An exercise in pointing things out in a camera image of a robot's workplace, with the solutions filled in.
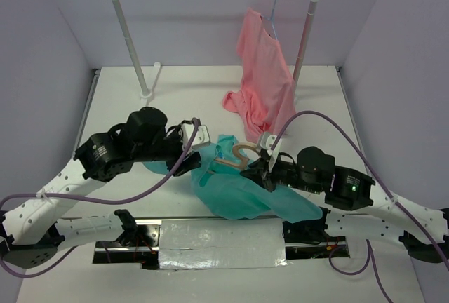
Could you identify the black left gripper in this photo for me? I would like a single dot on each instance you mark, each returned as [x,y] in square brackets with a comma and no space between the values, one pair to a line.
[191,163]

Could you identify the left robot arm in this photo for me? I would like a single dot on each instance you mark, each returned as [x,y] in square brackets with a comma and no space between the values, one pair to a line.
[33,232]

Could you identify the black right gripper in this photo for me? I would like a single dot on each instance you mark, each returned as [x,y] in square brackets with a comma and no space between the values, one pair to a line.
[261,172]

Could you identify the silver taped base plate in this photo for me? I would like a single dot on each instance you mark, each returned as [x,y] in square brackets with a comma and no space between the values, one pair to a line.
[212,243]

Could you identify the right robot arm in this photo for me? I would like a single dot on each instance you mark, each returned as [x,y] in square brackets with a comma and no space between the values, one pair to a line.
[356,205]

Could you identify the tan wooden hanger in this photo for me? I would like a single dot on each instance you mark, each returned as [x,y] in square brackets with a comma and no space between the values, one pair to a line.
[241,160]

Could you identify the teal t shirt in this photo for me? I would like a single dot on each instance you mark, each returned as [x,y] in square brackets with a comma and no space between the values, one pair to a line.
[227,194]

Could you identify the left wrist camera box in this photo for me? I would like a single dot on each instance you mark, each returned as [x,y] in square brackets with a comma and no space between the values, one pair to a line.
[194,134]

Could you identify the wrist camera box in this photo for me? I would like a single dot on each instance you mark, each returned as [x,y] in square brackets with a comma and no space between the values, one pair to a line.
[269,146]
[194,134]

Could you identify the pink t shirt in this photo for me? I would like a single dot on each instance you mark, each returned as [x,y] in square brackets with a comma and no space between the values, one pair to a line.
[265,100]

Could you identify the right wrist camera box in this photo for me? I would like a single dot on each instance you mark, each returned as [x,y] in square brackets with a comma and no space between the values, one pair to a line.
[269,146]

